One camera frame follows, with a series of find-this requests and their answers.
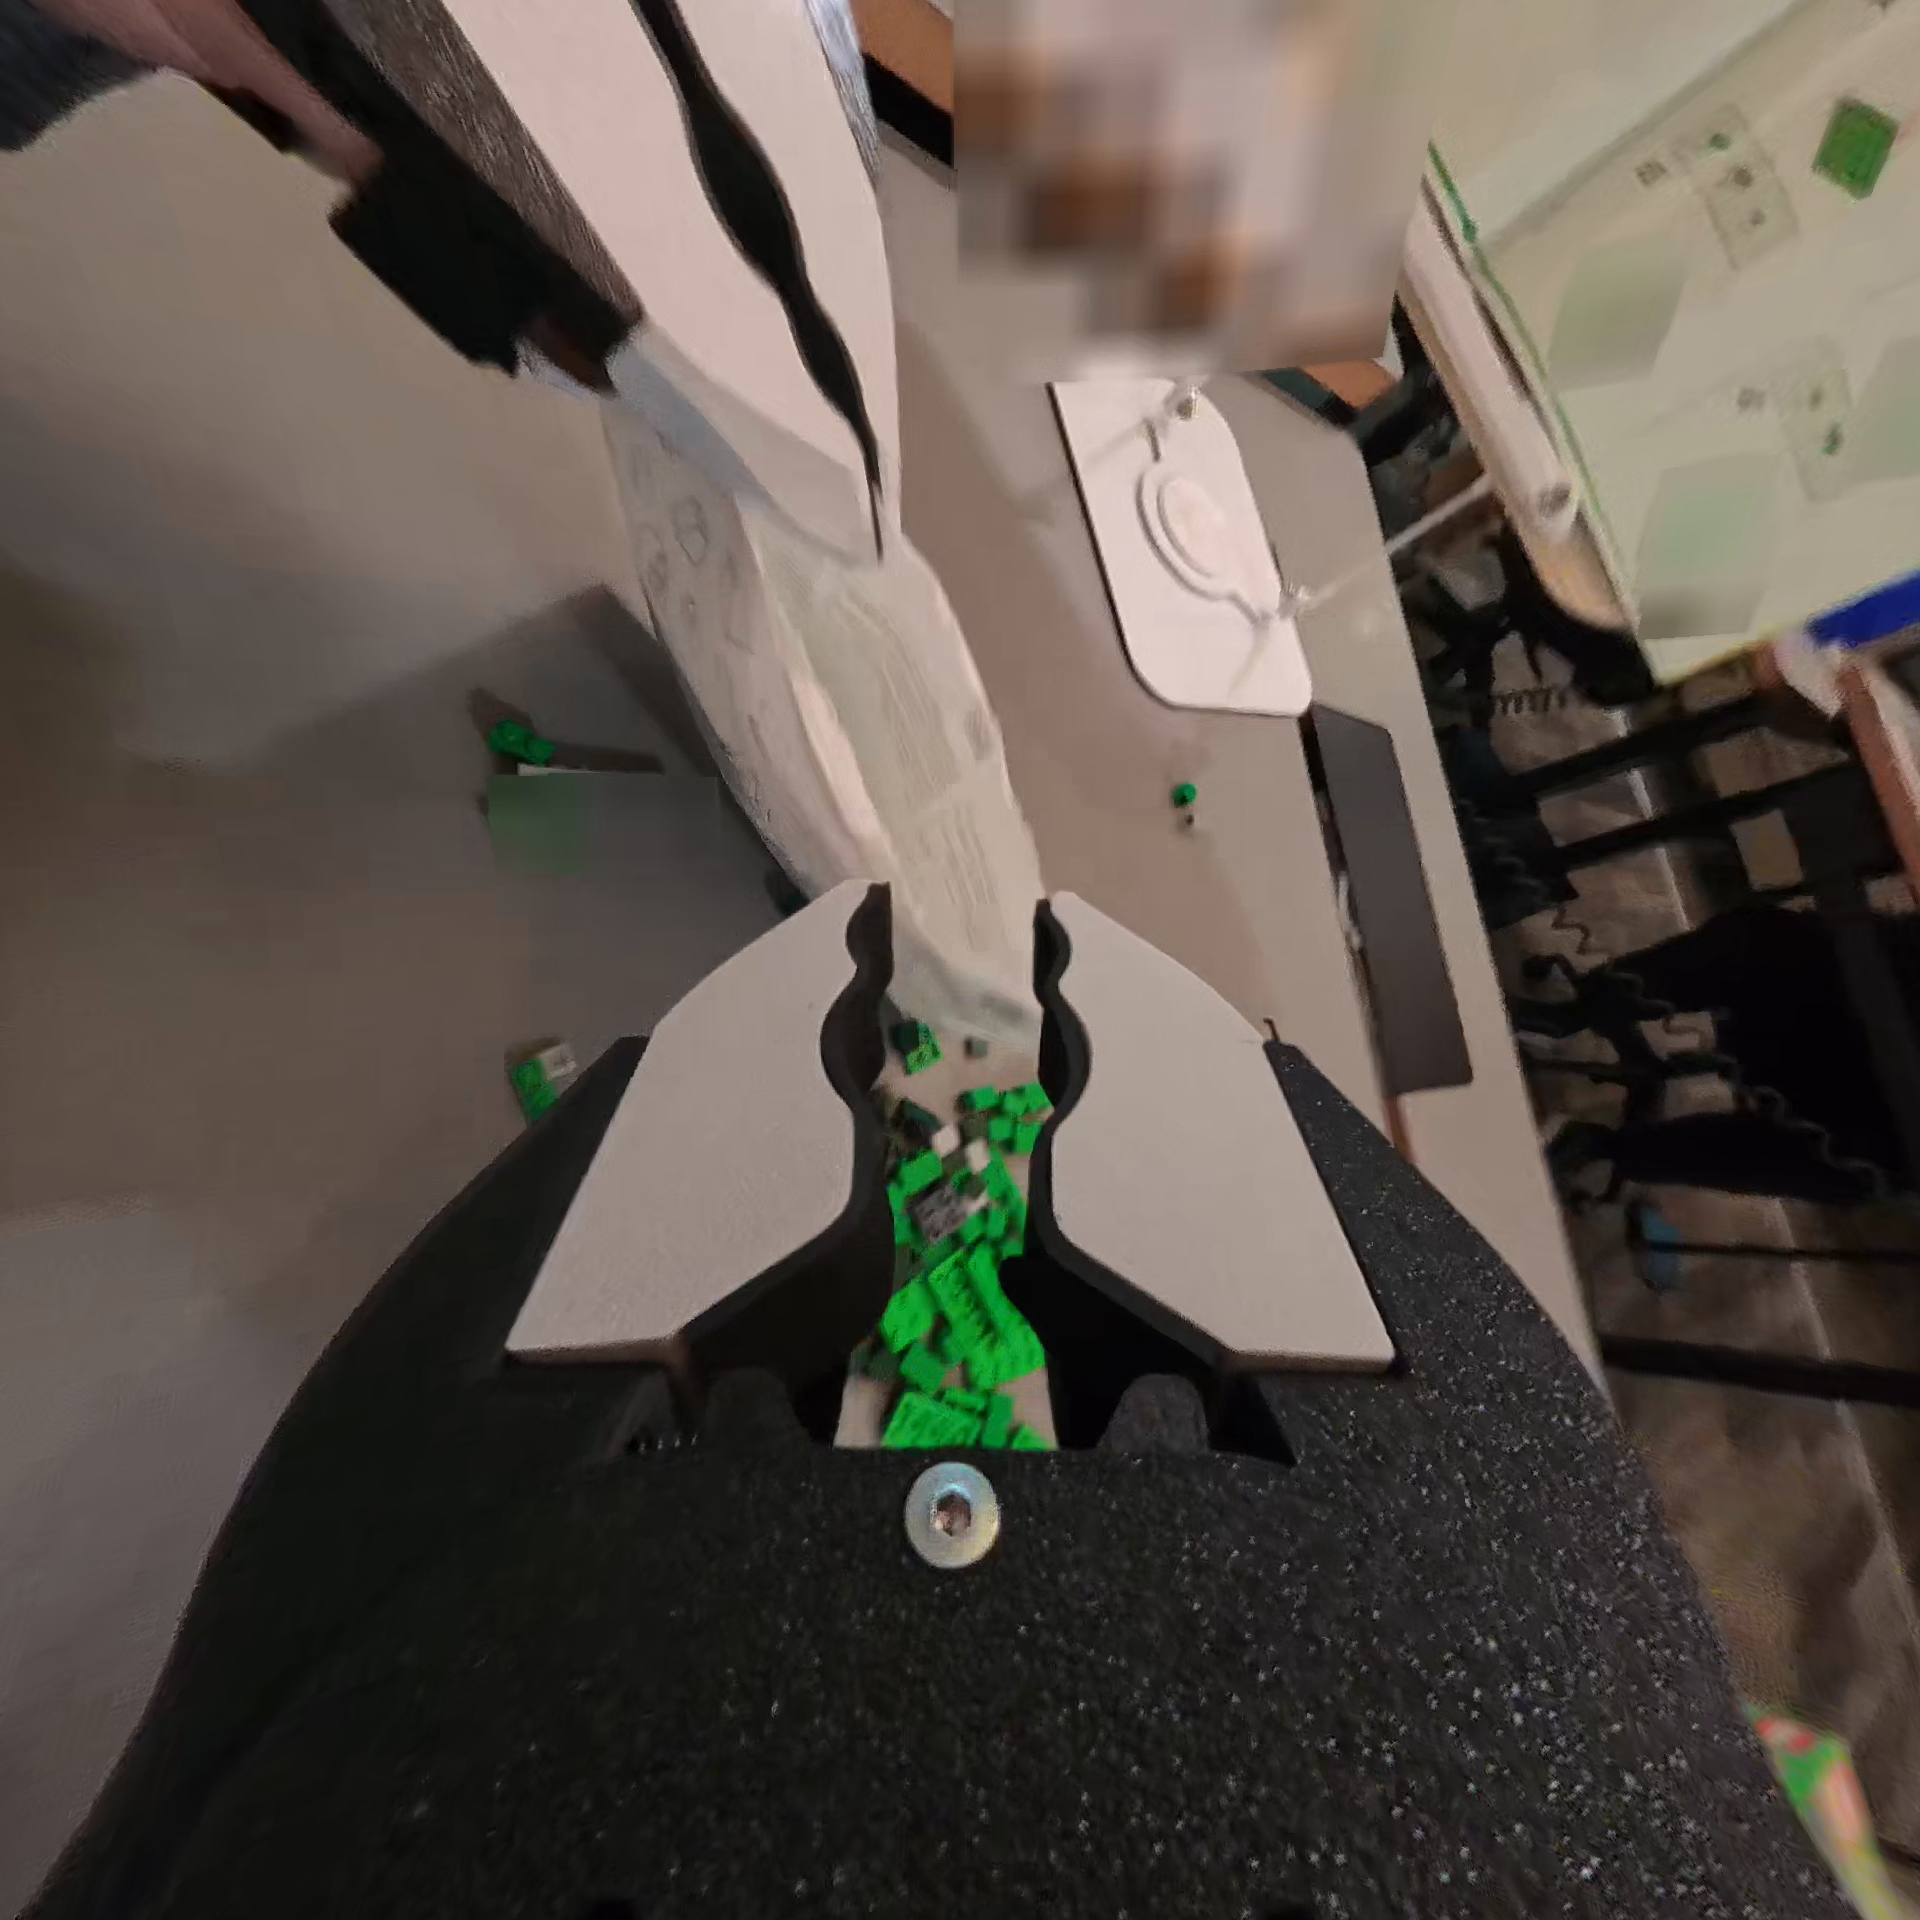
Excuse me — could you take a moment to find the black desk cable cover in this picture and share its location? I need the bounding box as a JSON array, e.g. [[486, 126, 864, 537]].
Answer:
[[1306, 703, 1477, 1096]]

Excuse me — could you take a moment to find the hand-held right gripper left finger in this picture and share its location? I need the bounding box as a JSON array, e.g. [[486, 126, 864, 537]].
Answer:
[[504, 883, 897, 1451]]

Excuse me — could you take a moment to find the instruction booklet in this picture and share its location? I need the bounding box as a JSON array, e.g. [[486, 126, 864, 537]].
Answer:
[[1424, 0, 1920, 687]]

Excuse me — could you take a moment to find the pile of green toy bricks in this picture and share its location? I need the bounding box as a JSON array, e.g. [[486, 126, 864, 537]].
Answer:
[[480, 720, 1059, 1451]]

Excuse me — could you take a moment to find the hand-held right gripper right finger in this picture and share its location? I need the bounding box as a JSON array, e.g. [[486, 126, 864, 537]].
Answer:
[[998, 889, 1402, 1451]]

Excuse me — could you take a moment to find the blue container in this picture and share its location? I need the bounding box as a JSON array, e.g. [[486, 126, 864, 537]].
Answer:
[[1804, 566, 1920, 649]]

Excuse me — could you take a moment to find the white printed paper bag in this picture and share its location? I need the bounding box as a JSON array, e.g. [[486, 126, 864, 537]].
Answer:
[[600, 335, 1046, 1037]]

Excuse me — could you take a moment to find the black office chair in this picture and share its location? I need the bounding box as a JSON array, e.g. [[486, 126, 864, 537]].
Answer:
[[1499, 884, 1920, 1203]]

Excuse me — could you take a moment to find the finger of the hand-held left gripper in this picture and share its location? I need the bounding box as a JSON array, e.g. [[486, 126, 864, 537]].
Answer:
[[645, 0, 905, 518], [432, 0, 888, 565]]

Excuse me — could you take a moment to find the grey desk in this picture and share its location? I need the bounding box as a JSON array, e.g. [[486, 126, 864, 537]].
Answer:
[[0, 0, 1614, 1893]]

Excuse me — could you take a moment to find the person's left hand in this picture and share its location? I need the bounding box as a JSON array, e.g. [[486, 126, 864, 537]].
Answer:
[[82, 0, 378, 195]]

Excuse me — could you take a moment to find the white book stand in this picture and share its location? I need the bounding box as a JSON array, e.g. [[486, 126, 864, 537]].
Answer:
[[1045, 141, 1653, 720]]

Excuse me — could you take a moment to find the green cardboard toy box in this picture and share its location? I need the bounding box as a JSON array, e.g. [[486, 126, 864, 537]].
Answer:
[[1745, 1703, 1896, 1920]]

